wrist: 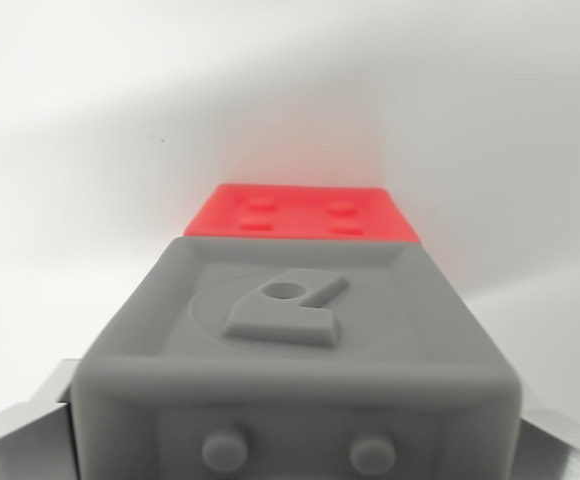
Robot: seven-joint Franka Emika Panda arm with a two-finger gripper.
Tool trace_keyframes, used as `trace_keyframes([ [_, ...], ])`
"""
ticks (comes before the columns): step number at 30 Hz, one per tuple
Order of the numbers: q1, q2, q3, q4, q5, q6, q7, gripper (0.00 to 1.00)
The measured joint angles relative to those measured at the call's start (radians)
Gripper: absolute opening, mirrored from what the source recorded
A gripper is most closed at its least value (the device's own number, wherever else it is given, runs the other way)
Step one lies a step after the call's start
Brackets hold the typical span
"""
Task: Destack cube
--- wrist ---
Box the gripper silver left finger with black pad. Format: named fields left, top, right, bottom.
left=0, top=358, right=82, bottom=480

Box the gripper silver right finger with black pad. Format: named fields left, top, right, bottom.
left=513, top=407, right=580, bottom=480

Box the grey studded cube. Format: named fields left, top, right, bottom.
left=68, top=236, right=523, bottom=480

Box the red studded cube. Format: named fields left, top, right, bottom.
left=181, top=183, right=423, bottom=245

